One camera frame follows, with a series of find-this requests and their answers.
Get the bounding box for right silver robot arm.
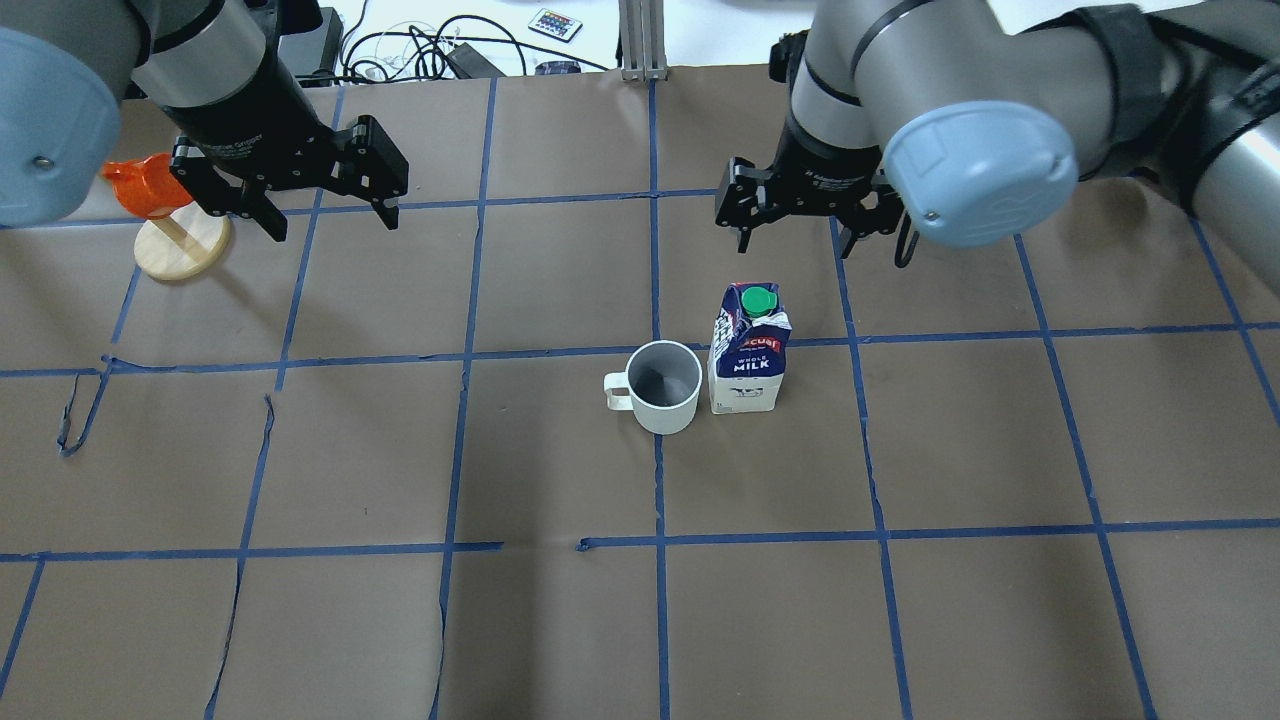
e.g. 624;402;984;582
716;1;1277;250

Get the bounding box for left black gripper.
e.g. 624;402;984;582
170;115;410;242

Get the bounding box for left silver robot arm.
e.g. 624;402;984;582
1;1;410;242

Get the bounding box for orange mug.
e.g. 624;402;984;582
101;152;195;220

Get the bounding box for blue white milk carton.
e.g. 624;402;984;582
707;282;792;415

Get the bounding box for white grey mug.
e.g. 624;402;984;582
602;340;704;436

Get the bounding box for aluminium frame post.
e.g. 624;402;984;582
618;0;669;82

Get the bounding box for wooden mug tree stand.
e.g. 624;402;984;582
133;210;232;282

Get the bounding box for small remote control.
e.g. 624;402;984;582
527;8;582;44

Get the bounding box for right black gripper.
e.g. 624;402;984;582
714;150;904;260

